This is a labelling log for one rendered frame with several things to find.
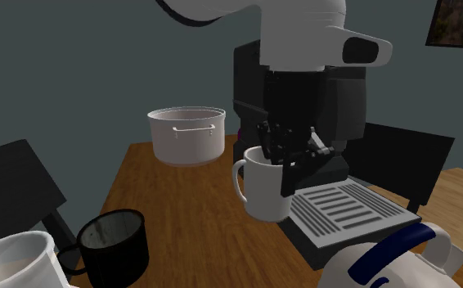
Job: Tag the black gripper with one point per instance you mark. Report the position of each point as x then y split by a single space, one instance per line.
293 97

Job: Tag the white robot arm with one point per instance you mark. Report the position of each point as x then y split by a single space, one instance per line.
295 28

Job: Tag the white mug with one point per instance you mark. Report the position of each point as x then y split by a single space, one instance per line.
263 191

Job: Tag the black espresso machine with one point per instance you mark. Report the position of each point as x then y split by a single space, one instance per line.
349 103

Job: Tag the black chair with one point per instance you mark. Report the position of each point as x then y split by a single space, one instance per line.
399 163
8 187

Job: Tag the white cooking pot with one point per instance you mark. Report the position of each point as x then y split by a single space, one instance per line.
187 139

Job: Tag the black mug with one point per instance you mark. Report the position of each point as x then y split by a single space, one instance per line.
116 255

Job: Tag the white jug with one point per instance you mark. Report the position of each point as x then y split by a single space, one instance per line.
12 263

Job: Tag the framed wall picture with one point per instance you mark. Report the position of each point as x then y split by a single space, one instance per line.
461 22

